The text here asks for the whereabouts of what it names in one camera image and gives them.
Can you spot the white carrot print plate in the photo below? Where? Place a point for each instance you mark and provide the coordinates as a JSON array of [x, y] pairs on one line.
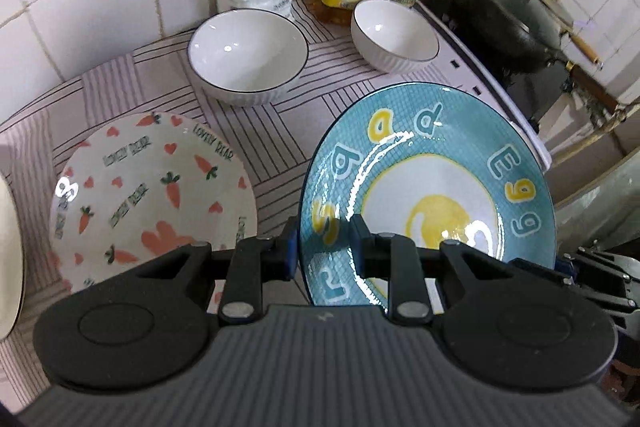
[[150, 187]]

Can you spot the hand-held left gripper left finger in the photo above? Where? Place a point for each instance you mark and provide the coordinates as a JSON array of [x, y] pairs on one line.
[[288, 254]]

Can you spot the black wok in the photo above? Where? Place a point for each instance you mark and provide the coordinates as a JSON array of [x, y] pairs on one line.
[[470, 22]]

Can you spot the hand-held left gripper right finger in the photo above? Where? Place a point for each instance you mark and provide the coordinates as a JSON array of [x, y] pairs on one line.
[[357, 241]]

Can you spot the white sun print plate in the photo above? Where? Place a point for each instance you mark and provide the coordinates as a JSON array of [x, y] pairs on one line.
[[7, 257]]

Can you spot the small white ribbed bowl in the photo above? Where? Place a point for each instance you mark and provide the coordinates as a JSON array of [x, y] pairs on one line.
[[395, 32]]

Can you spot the pink striped table cloth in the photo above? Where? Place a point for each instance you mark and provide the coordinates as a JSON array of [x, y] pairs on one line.
[[280, 127]]

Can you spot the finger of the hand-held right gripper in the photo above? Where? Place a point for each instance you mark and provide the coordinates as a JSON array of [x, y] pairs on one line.
[[600, 274]]

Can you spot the large white ribbed bowl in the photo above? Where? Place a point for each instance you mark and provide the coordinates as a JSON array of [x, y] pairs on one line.
[[245, 52]]

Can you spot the small lid with wooden knob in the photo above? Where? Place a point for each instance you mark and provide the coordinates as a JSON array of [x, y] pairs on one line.
[[562, 9]]

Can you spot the teal lettered plate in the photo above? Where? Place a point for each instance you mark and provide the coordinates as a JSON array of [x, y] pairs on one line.
[[450, 142]]

